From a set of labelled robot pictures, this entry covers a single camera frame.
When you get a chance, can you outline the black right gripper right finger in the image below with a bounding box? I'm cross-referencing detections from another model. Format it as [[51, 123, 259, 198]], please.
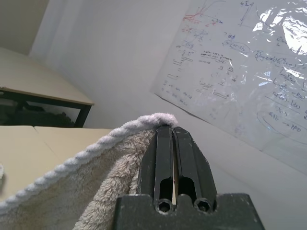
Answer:
[[173, 126, 218, 201]]

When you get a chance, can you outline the black metal table frame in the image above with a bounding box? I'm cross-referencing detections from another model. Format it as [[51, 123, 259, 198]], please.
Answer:
[[0, 86, 93, 128]]

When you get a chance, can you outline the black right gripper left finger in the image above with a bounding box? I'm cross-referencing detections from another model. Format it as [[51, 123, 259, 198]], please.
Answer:
[[137, 126, 175, 201]]

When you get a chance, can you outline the beige towel with white trim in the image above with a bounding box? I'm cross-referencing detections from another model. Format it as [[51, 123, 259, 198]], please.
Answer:
[[0, 112, 179, 230]]

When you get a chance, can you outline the written whiteboard sheet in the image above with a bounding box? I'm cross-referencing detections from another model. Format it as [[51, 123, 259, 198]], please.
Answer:
[[150, 0, 307, 175]]

